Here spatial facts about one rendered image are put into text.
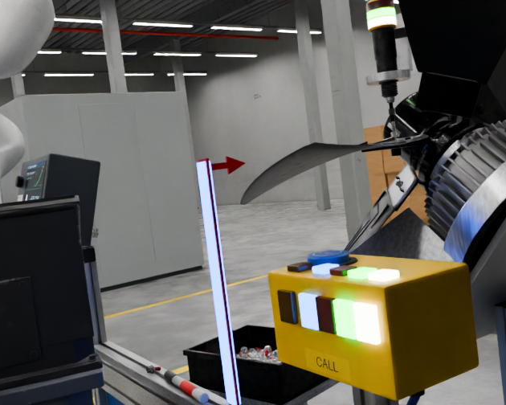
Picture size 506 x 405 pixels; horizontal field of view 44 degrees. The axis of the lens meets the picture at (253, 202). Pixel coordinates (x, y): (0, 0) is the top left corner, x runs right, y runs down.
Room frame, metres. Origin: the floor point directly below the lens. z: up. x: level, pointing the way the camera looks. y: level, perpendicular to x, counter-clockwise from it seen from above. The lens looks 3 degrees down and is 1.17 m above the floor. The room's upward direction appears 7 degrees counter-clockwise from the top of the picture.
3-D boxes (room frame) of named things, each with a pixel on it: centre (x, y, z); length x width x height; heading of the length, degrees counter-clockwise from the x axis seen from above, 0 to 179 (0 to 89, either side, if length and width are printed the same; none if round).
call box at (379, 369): (0.55, -0.09, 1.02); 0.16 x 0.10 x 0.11; 32
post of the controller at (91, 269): (1.25, 0.35, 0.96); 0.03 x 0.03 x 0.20; 32
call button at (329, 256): (0.59, -0.06, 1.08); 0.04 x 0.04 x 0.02
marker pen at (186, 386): (0.90, 0.13, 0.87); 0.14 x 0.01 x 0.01; 28
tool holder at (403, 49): (0.99, -0.25, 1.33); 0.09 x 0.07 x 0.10; 67
